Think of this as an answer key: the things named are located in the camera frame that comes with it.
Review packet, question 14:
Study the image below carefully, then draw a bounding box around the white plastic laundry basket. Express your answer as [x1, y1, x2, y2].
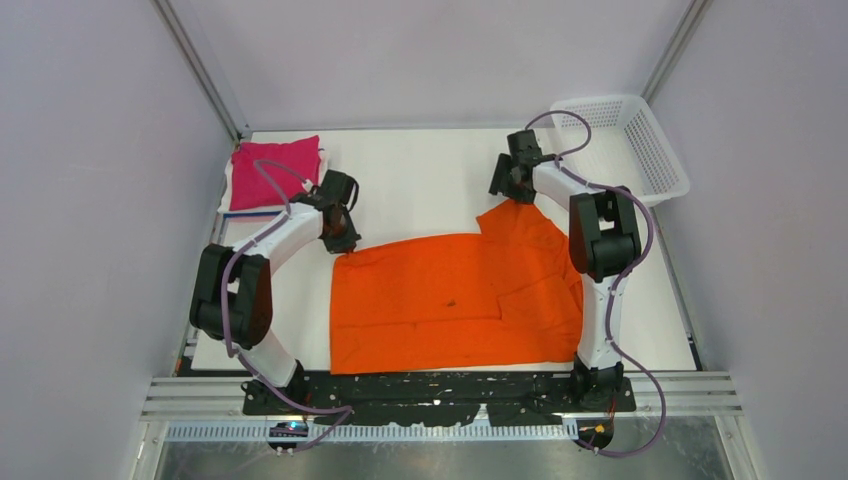
[551, 94, 690, 207]

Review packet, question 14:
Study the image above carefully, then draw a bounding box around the magenta folded t shirt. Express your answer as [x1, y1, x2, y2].
[229, 135, 323, 213]

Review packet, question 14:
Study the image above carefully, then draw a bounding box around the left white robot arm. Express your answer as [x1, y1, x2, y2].
[189, 170, 361, 414]

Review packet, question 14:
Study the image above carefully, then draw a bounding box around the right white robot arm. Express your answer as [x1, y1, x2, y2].
[489, 130, 643, 411]

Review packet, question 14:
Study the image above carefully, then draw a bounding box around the aluminium frame rail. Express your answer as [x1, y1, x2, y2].
[142, 372, 743, 442]

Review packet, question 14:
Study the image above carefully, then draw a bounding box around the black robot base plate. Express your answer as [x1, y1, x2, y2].
[241, 369, 637, 429]

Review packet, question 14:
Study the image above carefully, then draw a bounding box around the orange t shirt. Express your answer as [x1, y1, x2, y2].
[329, 200, 583, 374]

